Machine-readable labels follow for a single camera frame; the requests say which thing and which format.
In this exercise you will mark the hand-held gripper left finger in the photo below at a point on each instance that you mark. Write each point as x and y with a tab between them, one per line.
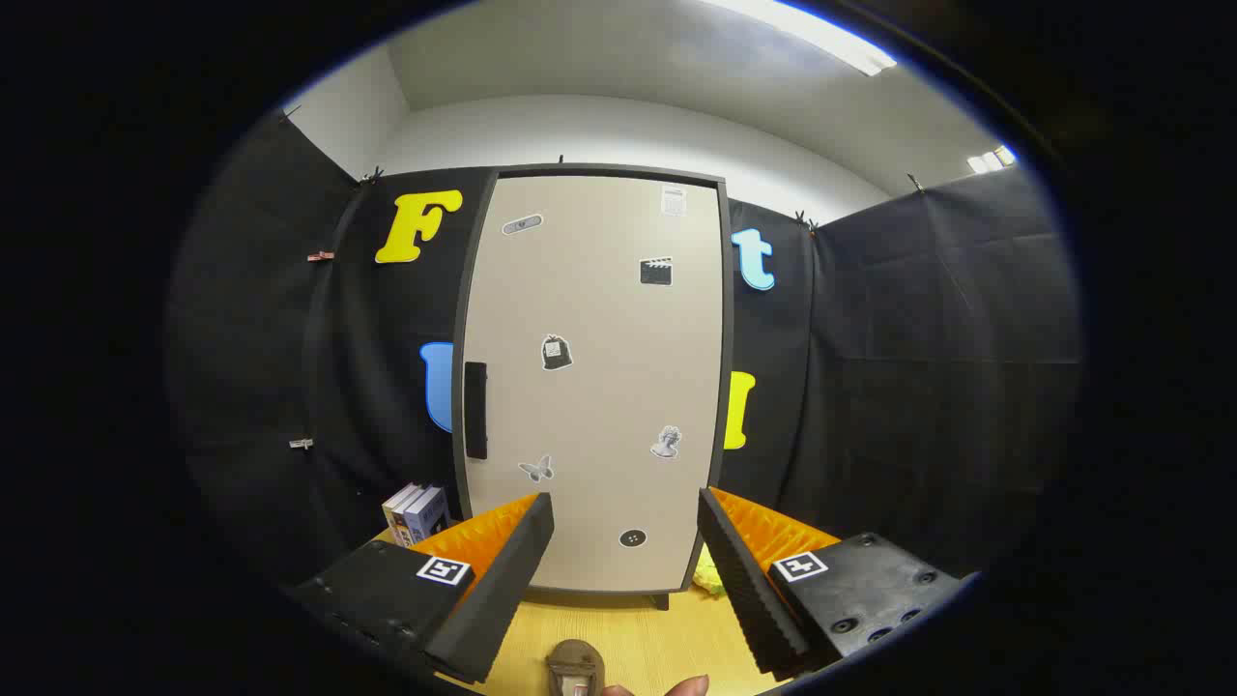
503	590

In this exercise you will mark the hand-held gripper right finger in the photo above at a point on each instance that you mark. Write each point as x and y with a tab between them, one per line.
744	590

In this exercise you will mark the brown fuzzy shoe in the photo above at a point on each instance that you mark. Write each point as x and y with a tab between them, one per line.
573	662

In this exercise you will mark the beige shoe cabinet door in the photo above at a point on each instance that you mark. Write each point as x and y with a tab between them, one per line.
599	387

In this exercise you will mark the dark grey shoe cabinet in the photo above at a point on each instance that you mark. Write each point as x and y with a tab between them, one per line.
727	290

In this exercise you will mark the yellow plush toy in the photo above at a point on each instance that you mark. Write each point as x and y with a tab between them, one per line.
710	575

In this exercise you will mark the blue cover book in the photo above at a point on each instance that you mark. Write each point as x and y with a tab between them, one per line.
427	512

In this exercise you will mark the white spine book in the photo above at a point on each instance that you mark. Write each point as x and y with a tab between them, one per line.
398	505

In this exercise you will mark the black backdrop cloth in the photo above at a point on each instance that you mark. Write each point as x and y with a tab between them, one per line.
918	338

